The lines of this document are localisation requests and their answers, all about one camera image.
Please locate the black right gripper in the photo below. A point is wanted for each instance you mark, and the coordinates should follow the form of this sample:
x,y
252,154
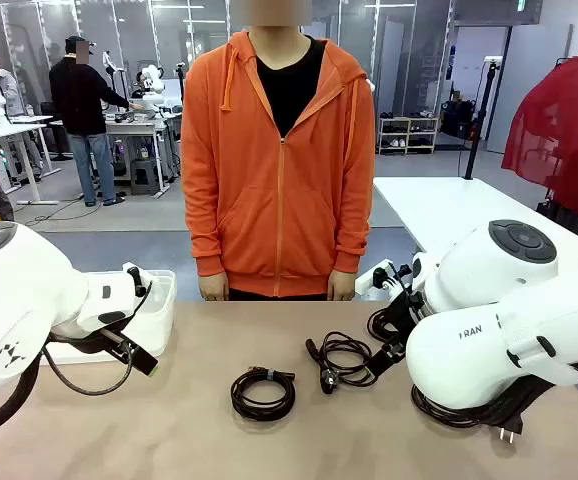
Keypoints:
x,y
406,310

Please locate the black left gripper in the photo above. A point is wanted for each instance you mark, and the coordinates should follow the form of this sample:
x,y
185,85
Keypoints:
x,y
86,342

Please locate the person's left forearm orange sleeve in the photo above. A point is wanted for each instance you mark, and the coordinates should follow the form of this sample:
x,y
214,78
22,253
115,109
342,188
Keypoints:
x,y
351,235

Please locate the person's right forearm orange sleeve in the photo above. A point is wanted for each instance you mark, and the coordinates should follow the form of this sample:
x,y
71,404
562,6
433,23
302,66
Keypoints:
x,y
206,235

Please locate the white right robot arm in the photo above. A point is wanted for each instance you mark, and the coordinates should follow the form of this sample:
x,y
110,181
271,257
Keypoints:
x,y
469,280

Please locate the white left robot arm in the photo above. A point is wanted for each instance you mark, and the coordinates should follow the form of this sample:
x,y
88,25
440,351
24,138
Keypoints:
x,y
19,290

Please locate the person's left hand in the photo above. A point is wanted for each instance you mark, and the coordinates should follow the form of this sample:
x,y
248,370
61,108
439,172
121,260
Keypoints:
x,y
341,286

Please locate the person's right hand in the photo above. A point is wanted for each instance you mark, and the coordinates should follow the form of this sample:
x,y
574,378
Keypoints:
x,y
215,287

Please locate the translucent plastic storage container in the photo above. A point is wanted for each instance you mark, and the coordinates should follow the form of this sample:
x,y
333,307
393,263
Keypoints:
x,y
159,320

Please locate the large white table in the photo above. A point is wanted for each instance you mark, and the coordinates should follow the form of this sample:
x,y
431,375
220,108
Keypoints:
x,y
444,205

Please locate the grey plastic stool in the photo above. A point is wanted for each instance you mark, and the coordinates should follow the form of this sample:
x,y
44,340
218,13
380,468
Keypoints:
x,y
145,177

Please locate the person in orange hoodie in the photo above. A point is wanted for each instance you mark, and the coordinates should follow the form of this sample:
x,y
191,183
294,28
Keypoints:
x,y
279,200

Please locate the white shoe rack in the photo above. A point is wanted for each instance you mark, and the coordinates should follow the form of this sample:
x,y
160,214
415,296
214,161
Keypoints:
x,y
409,135

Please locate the white workbench with equipment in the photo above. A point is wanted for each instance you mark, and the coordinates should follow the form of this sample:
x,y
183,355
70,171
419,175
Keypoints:
x,y
139,127

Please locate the black tripod stand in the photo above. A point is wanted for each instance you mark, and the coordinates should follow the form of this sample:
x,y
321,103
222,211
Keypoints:
x,y
181,80
476,140

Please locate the person in black jacket cap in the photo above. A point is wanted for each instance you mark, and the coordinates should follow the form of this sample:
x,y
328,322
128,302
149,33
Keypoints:
x,y
76,100

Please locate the red sheer cloth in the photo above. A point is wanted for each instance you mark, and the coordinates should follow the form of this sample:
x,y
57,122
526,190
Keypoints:
x,y
564,135

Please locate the person in grey jacket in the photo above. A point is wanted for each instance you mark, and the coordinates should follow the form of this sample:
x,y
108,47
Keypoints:
x,y
6,85

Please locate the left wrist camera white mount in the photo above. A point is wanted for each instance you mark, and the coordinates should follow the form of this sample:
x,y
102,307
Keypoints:
x,y
136,280

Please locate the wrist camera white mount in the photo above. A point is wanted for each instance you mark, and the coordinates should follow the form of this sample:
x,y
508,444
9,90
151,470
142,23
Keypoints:
x,y
136,280
366,280

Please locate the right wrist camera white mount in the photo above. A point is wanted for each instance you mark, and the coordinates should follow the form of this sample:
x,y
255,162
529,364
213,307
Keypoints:
x,y
366,280

